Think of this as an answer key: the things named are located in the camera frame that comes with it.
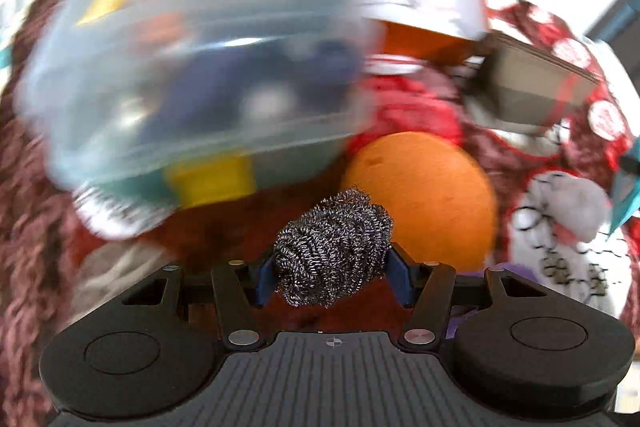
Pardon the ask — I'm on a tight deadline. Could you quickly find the grey cardboard box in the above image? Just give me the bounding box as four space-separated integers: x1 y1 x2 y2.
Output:
462 32 601 138

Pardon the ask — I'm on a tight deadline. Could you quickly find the white plush toy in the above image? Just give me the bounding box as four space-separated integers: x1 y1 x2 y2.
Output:
510 172 613 253

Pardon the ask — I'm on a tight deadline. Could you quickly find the red printed blanket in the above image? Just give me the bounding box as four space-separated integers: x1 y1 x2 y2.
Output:
0 0 640 408

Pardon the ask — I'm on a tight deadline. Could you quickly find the purple cloth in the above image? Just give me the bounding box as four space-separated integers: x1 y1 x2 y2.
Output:
445 262 543 343

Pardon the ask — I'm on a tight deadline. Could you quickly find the cream scrunchie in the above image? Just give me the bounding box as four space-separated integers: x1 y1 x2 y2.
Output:
75 239 171 308

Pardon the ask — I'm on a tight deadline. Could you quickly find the orange ball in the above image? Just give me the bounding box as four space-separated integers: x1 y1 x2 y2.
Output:
340 132 498 273

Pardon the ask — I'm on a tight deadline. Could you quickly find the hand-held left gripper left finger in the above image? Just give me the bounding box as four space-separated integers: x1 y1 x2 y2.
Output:
122 254 278 353

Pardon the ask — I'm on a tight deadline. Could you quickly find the clear plastic box yellow latch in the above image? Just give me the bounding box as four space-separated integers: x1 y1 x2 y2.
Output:
15 0 386 240

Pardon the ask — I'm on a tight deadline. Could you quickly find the dark blue bottle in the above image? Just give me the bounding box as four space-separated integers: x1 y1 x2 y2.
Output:
140 39 361 142

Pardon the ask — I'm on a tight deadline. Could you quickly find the white round cotton pad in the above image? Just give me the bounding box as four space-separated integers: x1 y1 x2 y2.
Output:
365 57 431 75

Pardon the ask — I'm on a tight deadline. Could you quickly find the blue wet wipes packet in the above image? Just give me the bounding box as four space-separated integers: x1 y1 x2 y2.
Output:
607 134 640 230

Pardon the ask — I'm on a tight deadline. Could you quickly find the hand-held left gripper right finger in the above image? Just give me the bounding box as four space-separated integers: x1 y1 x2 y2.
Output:
385 244 551 355

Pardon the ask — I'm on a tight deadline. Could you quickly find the steel wool scrubber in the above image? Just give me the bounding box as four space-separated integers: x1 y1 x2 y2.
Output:
272 188 394 308

